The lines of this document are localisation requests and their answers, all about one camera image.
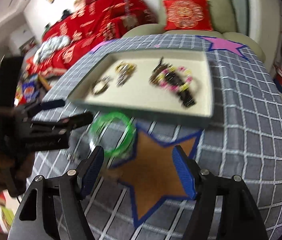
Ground green translucent bangle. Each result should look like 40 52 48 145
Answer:
89 112 136 158

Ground silver rhinestone hair clip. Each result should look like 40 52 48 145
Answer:
116 71 130 87

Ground gold bead bracelet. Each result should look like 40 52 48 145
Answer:
115 61 137 75

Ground pink yellow bead bracelet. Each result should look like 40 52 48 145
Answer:
156 65 194 92

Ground black claw hair clip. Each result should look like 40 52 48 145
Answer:
149 57 196 108

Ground cream jewelry tray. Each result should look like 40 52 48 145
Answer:
68 49 214 128

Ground person's left hand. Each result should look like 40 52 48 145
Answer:
0 151 35 210

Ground blue snack box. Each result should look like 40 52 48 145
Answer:
22 75 40 103

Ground grey checked tablecloth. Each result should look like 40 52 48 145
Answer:
45 34 282 239

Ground grey white knotted cloth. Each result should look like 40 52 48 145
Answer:
33 35 71 64

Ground red wedding bedspread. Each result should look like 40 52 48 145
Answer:
25 0 156 78

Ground red embroidered cushion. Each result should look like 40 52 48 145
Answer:
163 0 214 31

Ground green armchair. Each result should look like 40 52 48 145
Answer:
124 0 266 62

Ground brown bead bracelet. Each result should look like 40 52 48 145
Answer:
90 76 113 97

